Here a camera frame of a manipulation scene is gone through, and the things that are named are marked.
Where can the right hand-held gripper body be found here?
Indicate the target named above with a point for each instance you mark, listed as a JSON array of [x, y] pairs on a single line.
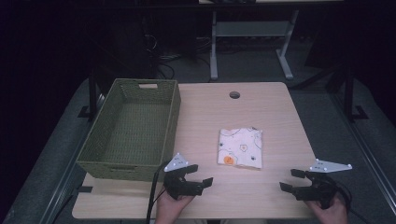
[[320, 185]]

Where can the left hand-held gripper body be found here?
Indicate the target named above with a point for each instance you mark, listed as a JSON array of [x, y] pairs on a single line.
[[179, 184]]

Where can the white patterned cloth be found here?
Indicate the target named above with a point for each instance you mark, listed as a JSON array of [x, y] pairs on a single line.
[[241, 148]]

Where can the green woven basket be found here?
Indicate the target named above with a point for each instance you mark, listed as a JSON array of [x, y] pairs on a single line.
[[134, 130]]

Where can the person's left hand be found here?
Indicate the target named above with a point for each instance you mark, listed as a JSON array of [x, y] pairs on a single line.
[[170, 207]]

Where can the person's right hand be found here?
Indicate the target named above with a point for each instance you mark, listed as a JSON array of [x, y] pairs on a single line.
[[330, 213]]

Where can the black metal stand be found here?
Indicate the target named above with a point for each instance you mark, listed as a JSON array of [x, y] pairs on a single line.
[[350, 96], [93, 96]]

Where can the grey metal stand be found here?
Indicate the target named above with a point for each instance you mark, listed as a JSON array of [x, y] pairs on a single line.
[[252, 43]]

